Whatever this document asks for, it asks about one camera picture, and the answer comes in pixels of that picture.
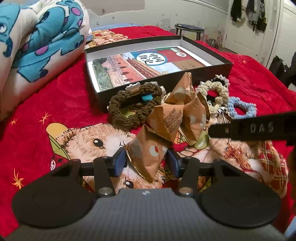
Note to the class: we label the cream crocheted scrunchie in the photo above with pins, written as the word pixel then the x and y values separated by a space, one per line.
pixel 203 87

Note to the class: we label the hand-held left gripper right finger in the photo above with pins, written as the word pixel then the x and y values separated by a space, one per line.
pixel 173 164

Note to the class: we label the blue monster printed blanket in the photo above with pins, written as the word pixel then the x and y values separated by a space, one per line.
pixel 34 46

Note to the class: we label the white louvered door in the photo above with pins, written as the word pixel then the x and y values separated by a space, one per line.
pixel 286 30

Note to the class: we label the brown crocheted scrunchie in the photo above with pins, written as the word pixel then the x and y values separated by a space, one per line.
pixel 124 115

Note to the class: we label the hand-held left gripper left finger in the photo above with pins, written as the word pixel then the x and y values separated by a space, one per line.
pixel 120 161

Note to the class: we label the round dark stool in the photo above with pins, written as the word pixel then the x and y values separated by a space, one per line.
pixel 188 28

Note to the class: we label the small teal object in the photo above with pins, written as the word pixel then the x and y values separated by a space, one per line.
pixel 146 97

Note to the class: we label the light blue crocheted scrunchie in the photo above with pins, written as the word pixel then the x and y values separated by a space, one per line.
pixel 231 105

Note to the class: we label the black scrunchie with white trim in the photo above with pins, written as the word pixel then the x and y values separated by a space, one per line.
pixel 222 80

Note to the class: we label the black printed hanging garment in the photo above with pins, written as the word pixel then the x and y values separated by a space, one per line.
pixel 262 18

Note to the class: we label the metal keyring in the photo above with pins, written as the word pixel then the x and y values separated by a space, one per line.
pixel 221 113

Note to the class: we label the orange pyramid snack packet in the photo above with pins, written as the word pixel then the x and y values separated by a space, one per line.
pixel 194 118
pixel 182 89
pixel 148 153
pixel 167 120

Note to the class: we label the shallow black cardboard box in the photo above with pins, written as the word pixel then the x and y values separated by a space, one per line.
pixel 161 76

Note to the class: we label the black bag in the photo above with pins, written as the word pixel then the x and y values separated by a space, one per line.
pixel 281 69

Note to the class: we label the printed picture book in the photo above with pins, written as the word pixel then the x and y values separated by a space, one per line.
pixel 129 67

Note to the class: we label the grey hanging garment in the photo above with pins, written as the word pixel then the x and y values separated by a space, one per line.
pixel 251 11

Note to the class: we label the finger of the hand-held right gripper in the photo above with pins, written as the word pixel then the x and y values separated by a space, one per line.
pixel 219 131

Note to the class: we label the black hanging jacket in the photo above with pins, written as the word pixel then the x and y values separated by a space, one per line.
pixel 236 10

